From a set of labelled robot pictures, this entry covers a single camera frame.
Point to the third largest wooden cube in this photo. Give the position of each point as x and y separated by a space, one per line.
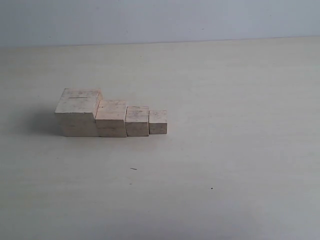
137 121

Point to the second largest wooden cube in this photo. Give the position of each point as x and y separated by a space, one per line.
110 119

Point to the smallest wooden cube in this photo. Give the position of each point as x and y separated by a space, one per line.
158 122

